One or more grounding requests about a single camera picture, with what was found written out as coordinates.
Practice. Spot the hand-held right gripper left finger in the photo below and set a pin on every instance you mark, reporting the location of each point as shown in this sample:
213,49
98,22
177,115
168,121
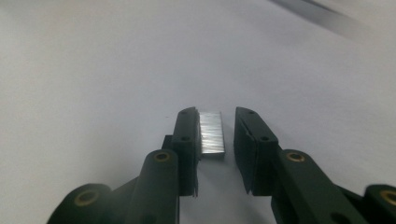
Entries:
186,155

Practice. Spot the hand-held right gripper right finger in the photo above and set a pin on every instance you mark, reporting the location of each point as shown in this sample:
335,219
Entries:
255,161

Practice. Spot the silver staple strip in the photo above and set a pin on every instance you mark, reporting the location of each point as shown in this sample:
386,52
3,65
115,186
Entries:
212,133

